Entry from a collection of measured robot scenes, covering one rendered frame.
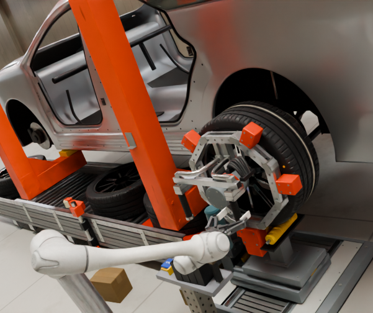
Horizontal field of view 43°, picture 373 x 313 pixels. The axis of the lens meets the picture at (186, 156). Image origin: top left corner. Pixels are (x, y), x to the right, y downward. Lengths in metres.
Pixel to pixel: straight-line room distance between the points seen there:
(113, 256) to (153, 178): 0.99
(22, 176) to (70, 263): 2.70
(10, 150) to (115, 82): 1.96
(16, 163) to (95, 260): 2.67
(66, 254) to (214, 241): 0.54
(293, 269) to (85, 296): 1.25
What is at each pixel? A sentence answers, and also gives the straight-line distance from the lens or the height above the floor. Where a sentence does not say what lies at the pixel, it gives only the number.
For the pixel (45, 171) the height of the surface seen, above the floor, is 0.68.
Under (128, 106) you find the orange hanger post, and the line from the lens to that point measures 2.57.
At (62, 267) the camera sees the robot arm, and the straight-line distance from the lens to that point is 1.75.
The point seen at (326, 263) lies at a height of 0.13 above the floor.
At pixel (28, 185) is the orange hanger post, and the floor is 0.65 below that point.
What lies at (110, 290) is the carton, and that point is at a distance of 3.40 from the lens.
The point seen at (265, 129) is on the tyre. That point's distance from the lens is 2.27.
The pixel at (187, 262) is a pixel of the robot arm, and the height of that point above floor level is 0.85.
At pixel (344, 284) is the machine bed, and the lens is 2.83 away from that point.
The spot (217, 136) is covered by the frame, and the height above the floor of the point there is 1.12.
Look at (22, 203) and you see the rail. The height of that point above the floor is 0.38.
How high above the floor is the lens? 1.90
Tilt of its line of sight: 21 degrees down
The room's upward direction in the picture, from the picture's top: 20 degrees counter-clockwise
